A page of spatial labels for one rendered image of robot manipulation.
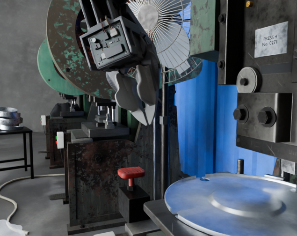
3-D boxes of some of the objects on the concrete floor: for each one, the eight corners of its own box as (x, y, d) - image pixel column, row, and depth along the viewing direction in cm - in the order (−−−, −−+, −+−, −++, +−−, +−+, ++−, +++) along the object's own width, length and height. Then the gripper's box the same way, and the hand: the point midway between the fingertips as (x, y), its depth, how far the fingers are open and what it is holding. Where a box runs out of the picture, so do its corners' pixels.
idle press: (51, 256, 162) (39, -55, 144) (49, 196, 254) (42, 2, 236) (257, 215, 215) (266, -16, 197) (193, 178, 307) (196, 18, 289)
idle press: (41, 175, 317) (35, 21, 300) (36, 156, 406) (31, 36, 389) (157, 160, 383) (158, 33, 365) (131, 147, 471) (131, 44, 454)
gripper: (61, -2, 39) (105, 138, 39) (113, -33, 36) (162, 120, 36) (92, 14, 47) (130, 130, 47) (138, -10, 44) (178, 115, 44)
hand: (148, 116), depth 44 cm, fingers closed
